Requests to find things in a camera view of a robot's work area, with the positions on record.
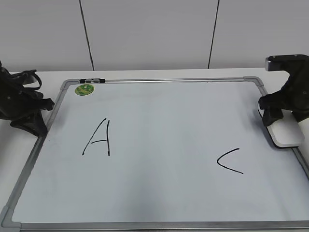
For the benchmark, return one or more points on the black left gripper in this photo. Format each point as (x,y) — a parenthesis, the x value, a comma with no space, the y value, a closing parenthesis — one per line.
(17,91)

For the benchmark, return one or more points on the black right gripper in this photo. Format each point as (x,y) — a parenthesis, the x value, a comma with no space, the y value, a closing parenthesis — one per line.
(296,90)

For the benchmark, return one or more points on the white whiteboard eraser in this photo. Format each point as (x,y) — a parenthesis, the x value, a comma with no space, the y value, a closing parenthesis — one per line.
(283,133)

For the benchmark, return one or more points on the green round magnet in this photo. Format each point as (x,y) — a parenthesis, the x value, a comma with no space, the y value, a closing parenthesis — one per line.
(84,90)

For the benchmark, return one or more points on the black marker clip holder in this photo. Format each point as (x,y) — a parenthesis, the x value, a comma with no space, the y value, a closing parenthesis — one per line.
(92,80)

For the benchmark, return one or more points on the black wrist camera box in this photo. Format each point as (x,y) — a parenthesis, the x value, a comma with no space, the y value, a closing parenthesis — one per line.
(285,62)

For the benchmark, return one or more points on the white board with grey frame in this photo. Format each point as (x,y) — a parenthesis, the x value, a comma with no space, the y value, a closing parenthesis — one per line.
(159,155)

